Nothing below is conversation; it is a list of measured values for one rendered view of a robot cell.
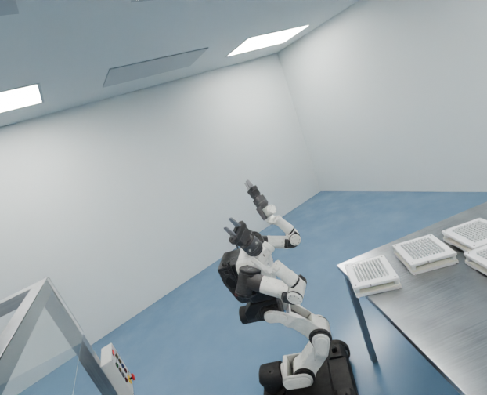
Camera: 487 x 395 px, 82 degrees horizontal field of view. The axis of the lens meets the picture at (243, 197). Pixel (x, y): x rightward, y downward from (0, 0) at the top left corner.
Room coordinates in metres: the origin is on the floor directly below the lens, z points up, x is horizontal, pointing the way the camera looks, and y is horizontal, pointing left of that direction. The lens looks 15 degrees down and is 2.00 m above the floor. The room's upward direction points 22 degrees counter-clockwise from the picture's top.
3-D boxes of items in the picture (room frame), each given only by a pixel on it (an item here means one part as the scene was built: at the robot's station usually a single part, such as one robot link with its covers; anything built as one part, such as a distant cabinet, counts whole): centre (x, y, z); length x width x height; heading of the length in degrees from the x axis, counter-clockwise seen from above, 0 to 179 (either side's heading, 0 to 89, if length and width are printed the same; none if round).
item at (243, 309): (1.60, 0.16, 0.85); 0.28 x 0.13 x 0.18; 76
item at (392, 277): (1.44, -0.53, 0.92); 0.25 x 0.24 x 0.02; 167
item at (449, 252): (1.45, -0.88, 0.92); 0.25 x 0.24 x 0.02; 170
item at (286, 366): (1.59, 0.09, 0.28); 0.21 x 0.20 x 0.13; 76
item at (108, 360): (1.36, 1.02, 0.97); 0.17 x 0.06 x 0.26; 22
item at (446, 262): (1.45, -0.88, 0.87); 0.24 x 0.24 x 0.02; 80
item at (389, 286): (1.44, -0.53, 0.87); 0.24 x 0.24 x 0.02; 77
